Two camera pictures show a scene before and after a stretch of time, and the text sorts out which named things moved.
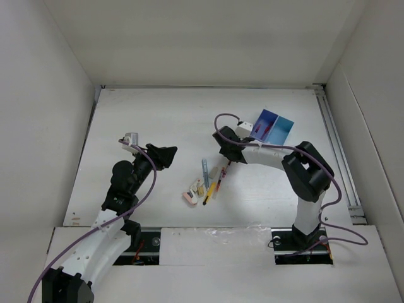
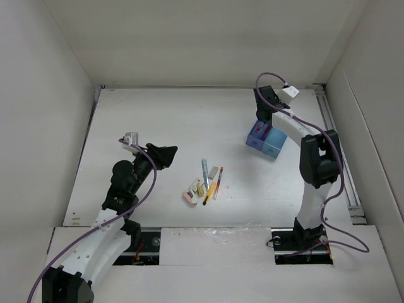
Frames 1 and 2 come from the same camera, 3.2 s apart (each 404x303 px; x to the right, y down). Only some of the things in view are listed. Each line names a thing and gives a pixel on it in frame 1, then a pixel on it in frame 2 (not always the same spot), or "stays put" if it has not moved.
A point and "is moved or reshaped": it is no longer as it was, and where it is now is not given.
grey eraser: (213, 172) stays put
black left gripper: (161, 156) stays put
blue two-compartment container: (272, 128) stays put
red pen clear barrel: (223, 174) is moved or reshaped
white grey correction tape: (190, 193) stays put
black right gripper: (223, 151) → (278, 98)
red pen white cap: (229, 162) → (266, 130)
